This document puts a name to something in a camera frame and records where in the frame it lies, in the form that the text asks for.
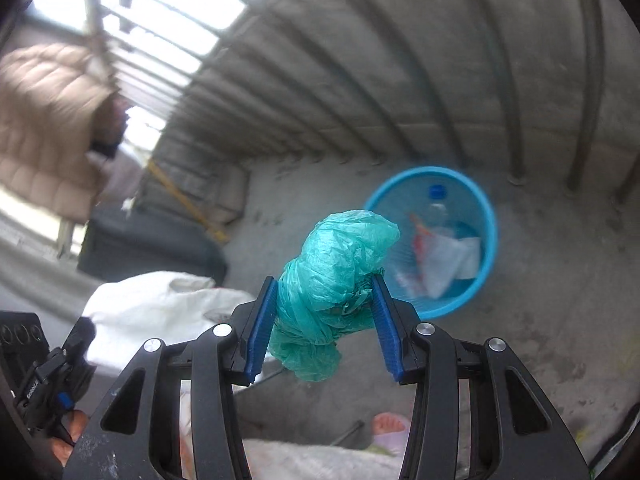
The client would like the person's left hand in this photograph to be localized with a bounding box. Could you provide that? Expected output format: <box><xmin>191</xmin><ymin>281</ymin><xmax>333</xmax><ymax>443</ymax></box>
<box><xmin>49</xmin><ymin>409</ymin><xmax>91</xmax><ymax>467</ymax></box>

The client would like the grey concrete block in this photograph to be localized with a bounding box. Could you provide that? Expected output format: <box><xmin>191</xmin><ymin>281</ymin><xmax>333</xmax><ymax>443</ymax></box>
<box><xmin>197</xmin><ymin>164</ymin><xmax>252</xmax><ymax>225</ymax></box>

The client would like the clear bottle with blue cap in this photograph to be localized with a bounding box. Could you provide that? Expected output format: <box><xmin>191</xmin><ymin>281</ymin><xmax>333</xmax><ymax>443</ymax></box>
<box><xmin>426</xmin><ymin>184</ymin><xmax>452</xmax><ymax>242</ymax></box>

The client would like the person's foot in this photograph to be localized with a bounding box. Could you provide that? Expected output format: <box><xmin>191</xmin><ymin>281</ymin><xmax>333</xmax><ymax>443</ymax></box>
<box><xmin>371</xmin><ymin>411</ymin><xmax>409</xmax><ymax>457</ymax></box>

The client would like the blue plastic basket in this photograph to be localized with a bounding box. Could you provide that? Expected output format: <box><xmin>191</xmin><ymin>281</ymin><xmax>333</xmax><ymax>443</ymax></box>
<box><xmin>363</xmin><ymin>165</ymin><xmax>500</xmax><ymax>320</ymax></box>

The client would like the red wrapper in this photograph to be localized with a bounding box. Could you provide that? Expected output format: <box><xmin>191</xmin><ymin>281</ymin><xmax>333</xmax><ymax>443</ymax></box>
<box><xmin>409</xmin><ymin>211</ymin><xmax>437</xmax><ymax>283</ymax></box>

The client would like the dark grey bin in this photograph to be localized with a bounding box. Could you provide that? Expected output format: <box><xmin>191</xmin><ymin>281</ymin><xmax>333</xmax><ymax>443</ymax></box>
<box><xmin>76</xmin><ymin>209</ymin><xmax>229</xmax><ymax>287</ymax></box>

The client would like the black rod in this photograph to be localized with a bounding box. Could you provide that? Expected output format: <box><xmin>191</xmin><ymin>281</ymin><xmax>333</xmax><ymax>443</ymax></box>
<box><xmin>331</xmin><ymin>419</ymin><xmax>367</xmax><ymax>447</ymax></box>

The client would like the beige puffer jacket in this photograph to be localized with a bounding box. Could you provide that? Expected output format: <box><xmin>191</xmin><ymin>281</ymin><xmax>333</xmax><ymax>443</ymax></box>
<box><xmin>0</xmin><ymin>41</ymin><xmax>130</xmax><ymax>224</ymax></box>

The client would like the white woven sack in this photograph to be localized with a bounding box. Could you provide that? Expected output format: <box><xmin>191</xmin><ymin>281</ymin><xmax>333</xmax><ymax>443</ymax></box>
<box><xmin>81</xmin><ymin>270</ymin><xmax>407</xmax><ymax>480</ymax></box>

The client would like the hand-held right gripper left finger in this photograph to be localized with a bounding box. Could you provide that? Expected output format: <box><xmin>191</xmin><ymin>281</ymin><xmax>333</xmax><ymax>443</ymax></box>
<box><xmin>61</xmin><ymin>275</ymin><xmax>279</xmax><ymax>480</ymax></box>

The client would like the yellow pole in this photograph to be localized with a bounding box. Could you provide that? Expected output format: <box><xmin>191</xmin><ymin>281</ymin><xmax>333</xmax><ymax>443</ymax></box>
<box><xmin>146</xmin><ymin>159</ymin><xmax>230</xmax><ymax>245</ymax></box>

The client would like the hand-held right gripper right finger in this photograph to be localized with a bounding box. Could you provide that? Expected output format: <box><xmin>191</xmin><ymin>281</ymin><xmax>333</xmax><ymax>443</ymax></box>
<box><xmin>369</xmin><ymin>275</ymin><xmax>591</xmax><ymax>480</ymax></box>

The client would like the teal plastic bag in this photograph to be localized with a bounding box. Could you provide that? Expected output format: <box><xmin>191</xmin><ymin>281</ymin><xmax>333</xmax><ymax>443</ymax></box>
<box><xmin>268</xmin><ymin>209</ymin><xmax>402</xmax><ymax>384</ymax></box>

